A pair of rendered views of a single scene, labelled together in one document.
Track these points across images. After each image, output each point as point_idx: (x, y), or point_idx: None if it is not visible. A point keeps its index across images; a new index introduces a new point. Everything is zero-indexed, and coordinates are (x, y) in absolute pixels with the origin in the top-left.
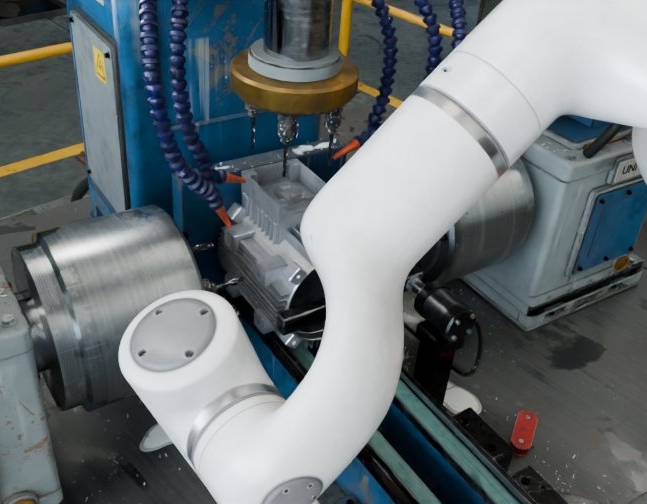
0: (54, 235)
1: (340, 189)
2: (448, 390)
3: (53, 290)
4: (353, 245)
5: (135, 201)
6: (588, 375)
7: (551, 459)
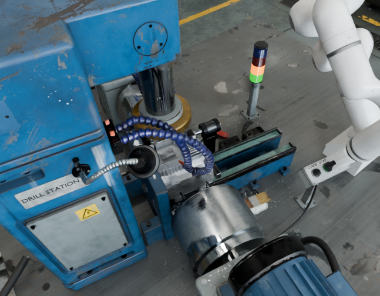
0: (222, 232)
1: (367, 77)
2: None
3: (251, 233)
4: None
5: (136, 228)
6: (193, 112)
7: (229, 130)
